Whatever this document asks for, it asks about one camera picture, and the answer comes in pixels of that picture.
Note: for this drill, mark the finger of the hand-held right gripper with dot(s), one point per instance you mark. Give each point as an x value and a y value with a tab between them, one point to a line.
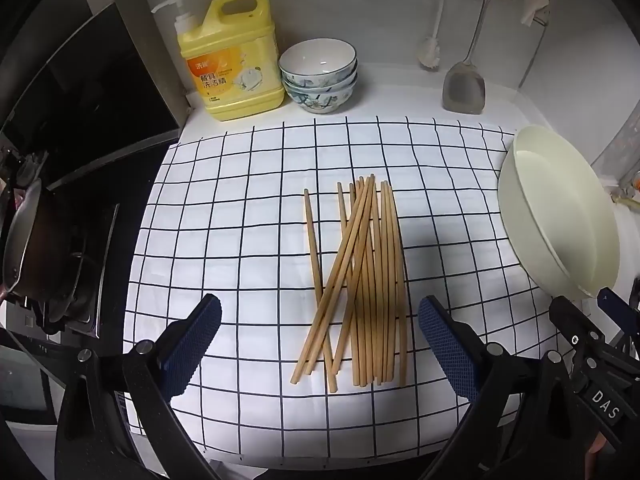
572	317
620	312

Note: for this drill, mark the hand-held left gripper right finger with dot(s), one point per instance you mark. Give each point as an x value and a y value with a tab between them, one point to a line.
445	345

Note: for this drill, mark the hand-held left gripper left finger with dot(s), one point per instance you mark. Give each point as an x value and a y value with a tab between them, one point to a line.
195	345

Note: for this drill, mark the pile of wooden chopsticks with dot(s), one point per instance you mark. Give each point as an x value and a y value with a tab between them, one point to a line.
385	280

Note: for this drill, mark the white black grid cloth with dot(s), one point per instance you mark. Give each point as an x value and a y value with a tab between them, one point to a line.
240	210

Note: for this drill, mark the metal frying pan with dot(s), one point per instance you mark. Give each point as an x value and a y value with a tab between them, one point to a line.
25	245

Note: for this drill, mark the metal spatula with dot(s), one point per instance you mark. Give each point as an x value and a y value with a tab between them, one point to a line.
465	87

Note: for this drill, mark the yellow dish soap bottle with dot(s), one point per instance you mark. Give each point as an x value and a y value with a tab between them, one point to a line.
235	80

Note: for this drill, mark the white blue floral bowl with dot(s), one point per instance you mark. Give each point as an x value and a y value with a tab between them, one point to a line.
320	57
320	102
347	83

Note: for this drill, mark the white dish brush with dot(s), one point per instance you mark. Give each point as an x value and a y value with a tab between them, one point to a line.
430	52

